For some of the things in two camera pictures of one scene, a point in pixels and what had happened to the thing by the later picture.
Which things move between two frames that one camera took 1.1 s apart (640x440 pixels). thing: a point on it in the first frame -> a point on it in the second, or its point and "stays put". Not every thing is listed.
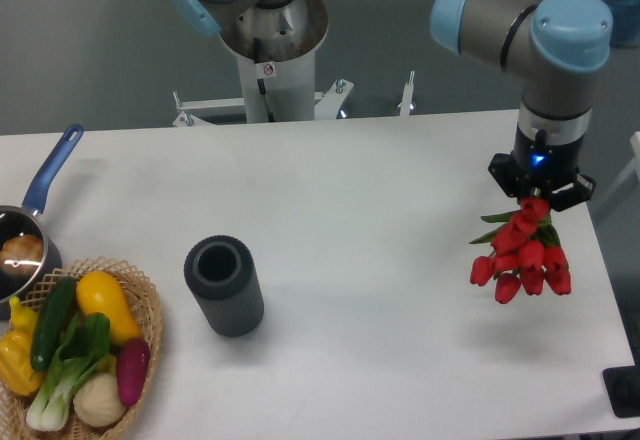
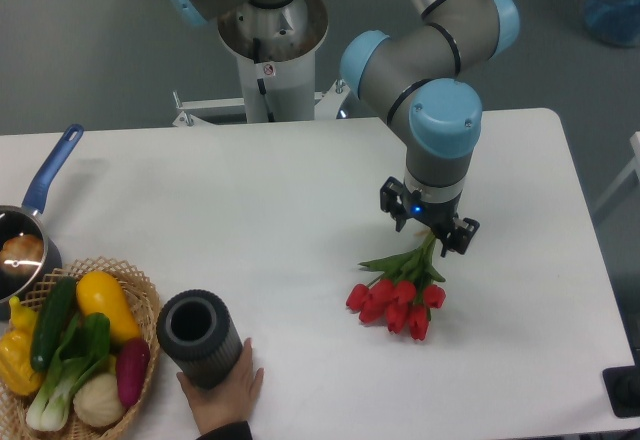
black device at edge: (622, 385) stays put
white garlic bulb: (99, 402) stays put
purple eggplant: (132, 366) stays put
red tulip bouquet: (525, 253) -> (403, 293)
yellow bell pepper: (17, 370) stays put
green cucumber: (53, 321) stays put
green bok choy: (85, 346) stays put
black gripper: (537, 168) -> (433, 207)
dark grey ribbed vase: (221, 272) -> (196, 332)
